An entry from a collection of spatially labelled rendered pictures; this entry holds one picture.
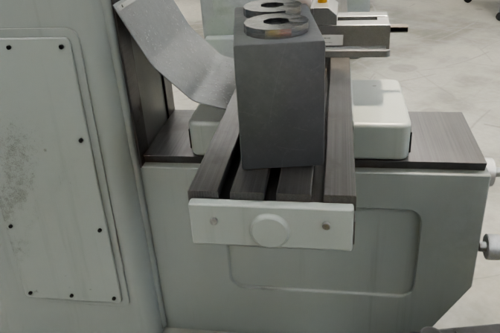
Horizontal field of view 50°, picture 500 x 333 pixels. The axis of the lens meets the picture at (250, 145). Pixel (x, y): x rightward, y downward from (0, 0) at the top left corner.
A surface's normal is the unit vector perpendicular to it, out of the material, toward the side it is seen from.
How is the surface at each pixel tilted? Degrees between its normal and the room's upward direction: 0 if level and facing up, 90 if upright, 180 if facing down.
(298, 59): 90
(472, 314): 0
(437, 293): 90
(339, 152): 0
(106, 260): 88
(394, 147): 90
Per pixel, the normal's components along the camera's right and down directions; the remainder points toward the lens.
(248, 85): 0.01, 0.46
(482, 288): -0.06, -0.89
